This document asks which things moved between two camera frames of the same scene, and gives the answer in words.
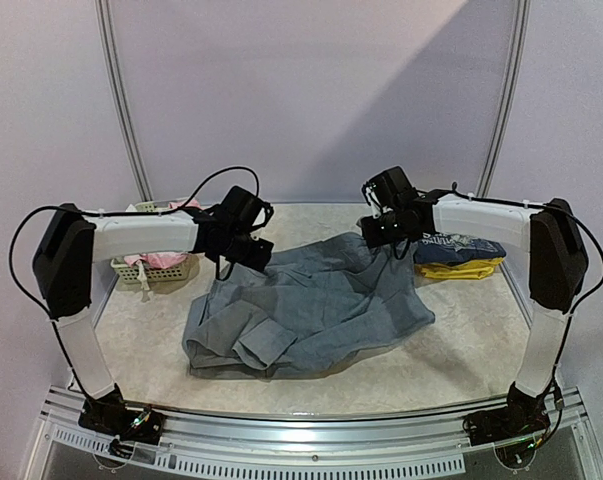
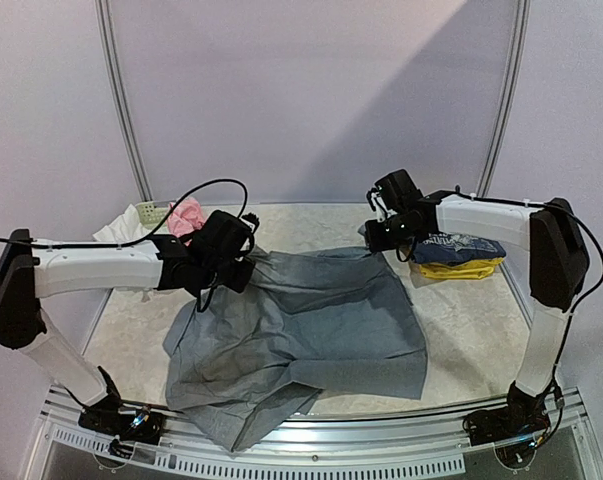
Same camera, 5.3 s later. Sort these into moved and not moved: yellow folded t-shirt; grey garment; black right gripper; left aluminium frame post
Moved: grey garment
Not moved: black right gripper; yellow folded t-shirt; left aluminium frame post
